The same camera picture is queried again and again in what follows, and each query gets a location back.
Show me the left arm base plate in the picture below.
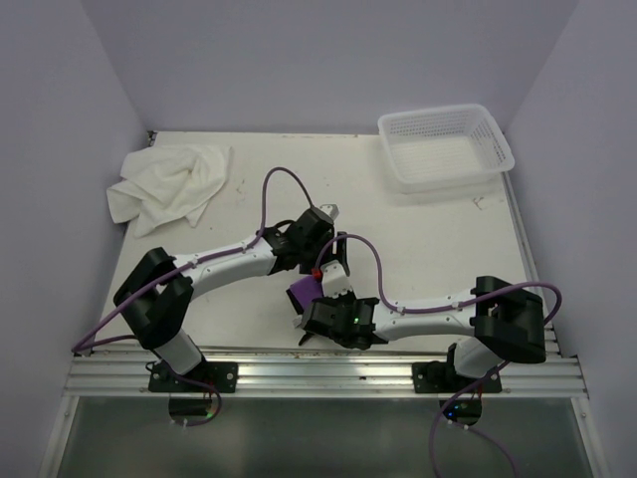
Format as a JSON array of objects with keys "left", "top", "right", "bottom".
[{"left": 145, "top": 359, "right": 239, "bottom": 393}]

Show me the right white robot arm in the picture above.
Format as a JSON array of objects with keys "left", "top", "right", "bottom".
[{"left": 299, "top": 276, "right": 546, "bottom": 391}]

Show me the purple microfiber towel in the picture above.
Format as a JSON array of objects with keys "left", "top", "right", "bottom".
[{"left": 286, "top": 276, "right": 323, "bottom": 347}]

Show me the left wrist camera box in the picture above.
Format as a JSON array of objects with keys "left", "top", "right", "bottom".
[{"left": 318, "top": 203, "right": 339, "bottom": 222}]

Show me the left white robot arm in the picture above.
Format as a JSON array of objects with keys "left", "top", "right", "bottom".
[{"left": 113, "top": 204, "right": 338, "bottom": 391}]

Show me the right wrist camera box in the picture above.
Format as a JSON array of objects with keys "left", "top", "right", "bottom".
[{"left": 312, "top": 260, "right": 353, "bottom": 299}]

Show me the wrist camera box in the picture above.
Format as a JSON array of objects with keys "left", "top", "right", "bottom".
[
  {"left": 312, "top": 260, "right": 353, "bottom": 299},
  {"left": 318, "top": 203, "right": 339, "bottom": 222}
]

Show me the white perforated plastic basket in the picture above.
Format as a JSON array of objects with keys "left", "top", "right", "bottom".
[{"left": 377, "top": 104, "right": 516, "bottom": 194}]

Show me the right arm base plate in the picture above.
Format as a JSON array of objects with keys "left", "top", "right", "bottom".
[{"left": 411, "top": 360, "right": 478, "bottom": 394}]

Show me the white crumpled towel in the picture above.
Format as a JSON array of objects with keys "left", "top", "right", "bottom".
[{"left": 106, "top": 143, "right": 233, "bottom": 238}]

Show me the aluminium mounting rail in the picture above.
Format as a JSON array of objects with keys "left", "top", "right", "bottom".
[{"left": 63, "top": 346, "right": 588, "bottom": 398}]

